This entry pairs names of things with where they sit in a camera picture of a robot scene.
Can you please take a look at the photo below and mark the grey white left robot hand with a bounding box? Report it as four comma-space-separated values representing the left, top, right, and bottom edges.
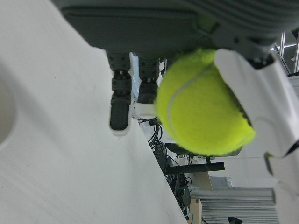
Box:
55, 0, 299, 224

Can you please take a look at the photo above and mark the yellow-green tennis ball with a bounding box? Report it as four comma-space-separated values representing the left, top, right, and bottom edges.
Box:
156, 48, 256, 157

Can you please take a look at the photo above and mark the black flat bar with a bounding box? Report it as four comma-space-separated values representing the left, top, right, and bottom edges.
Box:
165, 161, 225, 175

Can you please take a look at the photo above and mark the brown cardboard box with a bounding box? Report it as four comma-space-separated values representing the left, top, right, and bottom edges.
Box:
190, 198, 203, 224

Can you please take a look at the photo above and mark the grey corrugated metal panel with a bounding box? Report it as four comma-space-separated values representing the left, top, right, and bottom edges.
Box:
190, 186, 280, 224

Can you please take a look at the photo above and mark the black cable bundle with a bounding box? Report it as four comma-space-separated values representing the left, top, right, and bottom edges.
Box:
137, 118, 168, 159

